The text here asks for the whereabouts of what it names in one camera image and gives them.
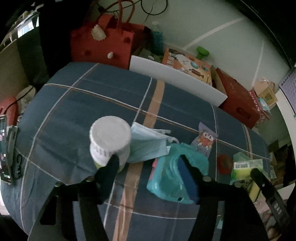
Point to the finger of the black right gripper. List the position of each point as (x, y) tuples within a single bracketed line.
[(272, 197)]

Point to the white pill bottle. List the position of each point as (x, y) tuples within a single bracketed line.
[(110, 135)]

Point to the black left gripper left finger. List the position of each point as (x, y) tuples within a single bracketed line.
[(71, 208)]

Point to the orange toy box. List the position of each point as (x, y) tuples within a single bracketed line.
[(187, 64)]

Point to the lavender perforated basket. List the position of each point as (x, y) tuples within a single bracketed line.
[(288, 87)]

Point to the green dumbbell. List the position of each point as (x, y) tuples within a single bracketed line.
[(202, 52)]

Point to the teal toy box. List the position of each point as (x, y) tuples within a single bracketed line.
[(165, 180)]

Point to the blue plaid tablecloth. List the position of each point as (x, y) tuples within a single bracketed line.
[(93, 119)]

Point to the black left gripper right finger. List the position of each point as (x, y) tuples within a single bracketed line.
[(219, 202)]

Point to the patterned storage basket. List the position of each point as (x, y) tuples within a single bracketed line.
[(263, 115)]

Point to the red tape roll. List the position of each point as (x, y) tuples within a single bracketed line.
[(224, 164)]

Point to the white shelf unit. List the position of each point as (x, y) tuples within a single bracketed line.
[(288, 116)]

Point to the white foam board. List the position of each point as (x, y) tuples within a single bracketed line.
[(178, 79)]

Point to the cartoon snack packet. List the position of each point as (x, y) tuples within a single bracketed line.
[(204, 141)]

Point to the red cardboard box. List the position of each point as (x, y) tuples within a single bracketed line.
[(239, 103)]

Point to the light blue face mask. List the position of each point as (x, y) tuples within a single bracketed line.
[(149, 143)]

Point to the red felt handbag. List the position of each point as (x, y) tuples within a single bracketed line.
[(108, 40)]

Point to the plastic water bottle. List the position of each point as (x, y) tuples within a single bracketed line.
[(158, 38)]

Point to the green tissue pack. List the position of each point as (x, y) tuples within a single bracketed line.
[(242, 166)]

